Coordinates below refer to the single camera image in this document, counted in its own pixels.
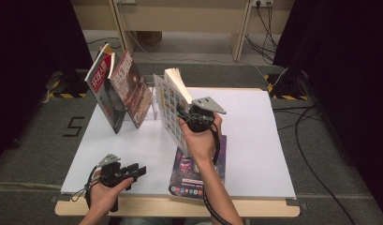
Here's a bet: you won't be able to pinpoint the person's left hand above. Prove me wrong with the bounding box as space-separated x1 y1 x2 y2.
89 176 135 216

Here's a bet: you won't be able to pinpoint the black curtain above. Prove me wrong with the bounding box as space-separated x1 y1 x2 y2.
0 0 96 165
273 0 383 217

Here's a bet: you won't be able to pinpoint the black stand base striped tape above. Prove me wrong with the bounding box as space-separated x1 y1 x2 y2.
47 68 94 99
263 68 310 101

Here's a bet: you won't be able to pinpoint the white board sheet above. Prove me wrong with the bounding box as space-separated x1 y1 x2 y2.
60 86 297 200

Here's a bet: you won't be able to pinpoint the beige wooden desk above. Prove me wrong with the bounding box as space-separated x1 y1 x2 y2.
70 0 296 63

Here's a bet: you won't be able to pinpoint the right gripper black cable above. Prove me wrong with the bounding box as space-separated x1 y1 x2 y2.
179 113 231 225

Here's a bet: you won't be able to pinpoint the black cable bundle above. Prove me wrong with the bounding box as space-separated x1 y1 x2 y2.
244 1 279 64

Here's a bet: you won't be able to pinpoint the white wall socket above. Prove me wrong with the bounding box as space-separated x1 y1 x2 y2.
252 0 275 8

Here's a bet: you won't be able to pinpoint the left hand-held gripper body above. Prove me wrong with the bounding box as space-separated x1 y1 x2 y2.
96 153 131 188

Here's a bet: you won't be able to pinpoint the purple magazine with brown back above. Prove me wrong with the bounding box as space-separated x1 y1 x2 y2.
108 50 155 129

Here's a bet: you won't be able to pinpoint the white picture-grid magazine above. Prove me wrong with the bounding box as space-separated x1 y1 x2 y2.
153 67 195 158

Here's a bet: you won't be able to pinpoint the person's right hand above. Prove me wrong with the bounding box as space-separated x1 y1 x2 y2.
178 112 223 164

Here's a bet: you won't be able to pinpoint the long black floor cables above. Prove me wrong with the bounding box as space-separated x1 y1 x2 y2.
272 104 357 225

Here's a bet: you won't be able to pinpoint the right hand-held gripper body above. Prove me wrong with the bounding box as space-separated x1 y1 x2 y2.
182 96 228 134

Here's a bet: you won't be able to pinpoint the thick red-label magazine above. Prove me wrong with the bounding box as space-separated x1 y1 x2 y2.
84 42 127 135

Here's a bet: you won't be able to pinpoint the dark purple magazine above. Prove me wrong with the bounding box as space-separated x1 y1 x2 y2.
168 134 228 201

